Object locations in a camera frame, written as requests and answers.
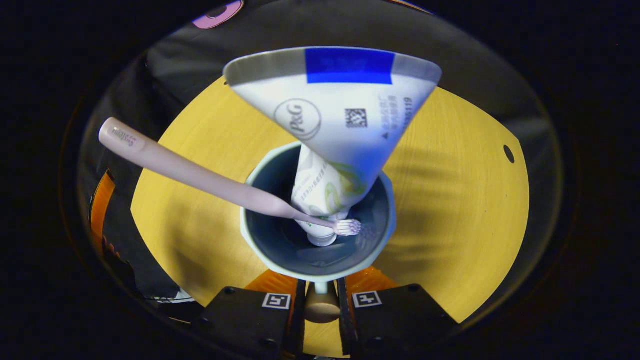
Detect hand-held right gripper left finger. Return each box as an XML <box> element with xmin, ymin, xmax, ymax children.
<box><xmin>196</xmin><ymin>269</ymin><xmax>307</xmax><ymax>360</ymax></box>

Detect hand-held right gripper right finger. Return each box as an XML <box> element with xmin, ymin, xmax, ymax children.
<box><xmin>336</xmin><ymin>266</ymin><xmax>460</xmax><ymax>358</ymax></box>

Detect pale pink toothbrush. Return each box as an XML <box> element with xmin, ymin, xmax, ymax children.
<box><xmin>98</xmin><ymin>117</ymin><xmax>363</xmax><ymax>237</ymax></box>

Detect pale blue cup wooden handle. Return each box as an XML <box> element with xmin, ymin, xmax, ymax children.
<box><xmin>240</xmin><ymin>141</ymin><xmax>398</xmax><ymax>325</ymax></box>

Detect white toothpaste tube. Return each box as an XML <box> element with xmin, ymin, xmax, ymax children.
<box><xmin>222</xmin><ymin>46</ymin><xmax>443</xmax><ymax>248</ymax></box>

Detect wooden desktop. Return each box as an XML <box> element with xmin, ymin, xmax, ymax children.
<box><xmin>130</xmin><ymin>75</ymin><xmax>531</xmax><ymax>358</ymax></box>

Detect black backdrop cloth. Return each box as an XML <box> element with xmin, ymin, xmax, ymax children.
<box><xmin>77</xmin><ymin>0</ymin><xmax>563</xmax><ymax>303</ymax></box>

